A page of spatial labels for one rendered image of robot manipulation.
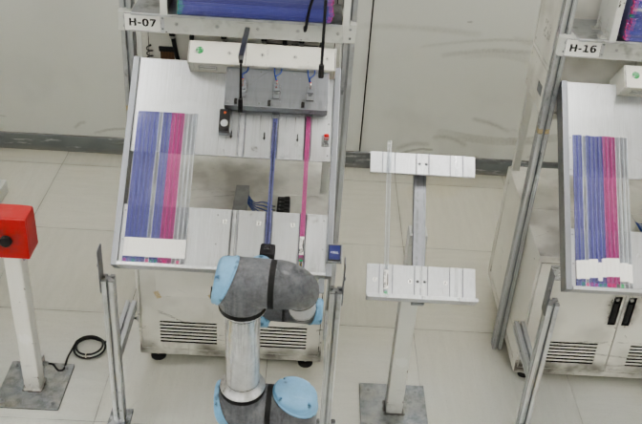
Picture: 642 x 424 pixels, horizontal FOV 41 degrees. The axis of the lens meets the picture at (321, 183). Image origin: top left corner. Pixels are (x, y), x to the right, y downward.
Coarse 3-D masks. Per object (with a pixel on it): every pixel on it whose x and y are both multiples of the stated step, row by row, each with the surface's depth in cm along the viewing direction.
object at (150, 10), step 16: (144, 0) 286; (160, 0) 273; (176, 0) 288; (128, 16) 280; (144, 16) 280; (160, 16) 280; (176, 16) 277; (192, 16) 277; (208, 16) 277; (336, 16) 284; (240, 192) 323; (240, 208) 314; (288, 208) 313; (96, 256) 272; (128, 304) 318; (128, 320) 310; (112, 416) 312; (128, 416) 312
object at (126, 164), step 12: (132, 72) 289; (132, 84) 287; (132, 96) 286; (132, 108) 285; (132, 120) 284; (132, 156) 287; (120, 180) 279; (120, 192) 278; (120, 204) 277; (120, 216) 276; (120, 228) 275
